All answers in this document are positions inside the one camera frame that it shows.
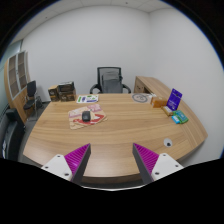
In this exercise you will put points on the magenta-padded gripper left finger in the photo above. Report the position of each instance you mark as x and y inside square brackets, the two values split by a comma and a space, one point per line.
[60, 165]

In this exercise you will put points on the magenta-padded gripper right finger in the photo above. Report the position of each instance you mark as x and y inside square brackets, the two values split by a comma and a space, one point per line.
[165, 165]

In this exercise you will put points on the black computer mouse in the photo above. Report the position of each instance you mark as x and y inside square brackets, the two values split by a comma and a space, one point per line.
[86, 116]

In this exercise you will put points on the cartoon print mouse pad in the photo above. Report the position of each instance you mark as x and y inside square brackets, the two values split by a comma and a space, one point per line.
[98, 116]

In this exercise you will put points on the blue box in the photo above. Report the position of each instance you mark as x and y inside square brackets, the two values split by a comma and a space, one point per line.
[175, 119]

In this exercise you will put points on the green box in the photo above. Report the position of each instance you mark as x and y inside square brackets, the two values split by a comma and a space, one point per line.
[181, 116]

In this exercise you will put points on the small tan box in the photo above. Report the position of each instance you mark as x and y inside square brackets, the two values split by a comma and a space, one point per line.
[167, 110]

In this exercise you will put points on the black leather armchair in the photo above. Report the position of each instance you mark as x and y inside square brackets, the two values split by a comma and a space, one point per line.
[10, 136]

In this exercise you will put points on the orange box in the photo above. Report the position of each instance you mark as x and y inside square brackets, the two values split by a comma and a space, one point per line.
[158, 102]

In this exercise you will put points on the purple standing card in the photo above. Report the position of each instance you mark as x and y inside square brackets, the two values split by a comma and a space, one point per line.
[174, 99]

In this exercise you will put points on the large brown cardboard box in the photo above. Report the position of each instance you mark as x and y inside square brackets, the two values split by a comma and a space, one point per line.
[67, 96]

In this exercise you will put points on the small brown cardboard box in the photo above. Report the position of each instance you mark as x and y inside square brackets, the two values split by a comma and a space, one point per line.
[53, 94]

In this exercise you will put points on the white mat with round logo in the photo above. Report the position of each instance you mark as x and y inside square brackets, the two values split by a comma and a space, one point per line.
[141, 97]

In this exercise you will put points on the white sticker sheet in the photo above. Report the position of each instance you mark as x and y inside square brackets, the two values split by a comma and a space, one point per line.
[87, 98]

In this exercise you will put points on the black cardboard box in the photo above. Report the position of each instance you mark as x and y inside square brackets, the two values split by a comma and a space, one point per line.
[66, 86]

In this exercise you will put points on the wooden side desk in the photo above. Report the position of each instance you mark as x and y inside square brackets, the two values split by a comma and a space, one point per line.
[151, 85]

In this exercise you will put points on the small black chair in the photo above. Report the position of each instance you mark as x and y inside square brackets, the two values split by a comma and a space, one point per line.
[31, 88]

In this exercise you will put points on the grey backpack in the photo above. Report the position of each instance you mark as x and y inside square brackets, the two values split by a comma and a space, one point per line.
[112, 83]

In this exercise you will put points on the wooden shelf unit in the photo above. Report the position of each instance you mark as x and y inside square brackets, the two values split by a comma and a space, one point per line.
[13, 76]

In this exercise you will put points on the black mesh office chair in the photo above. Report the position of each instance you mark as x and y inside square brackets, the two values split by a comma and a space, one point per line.
[109, 69]

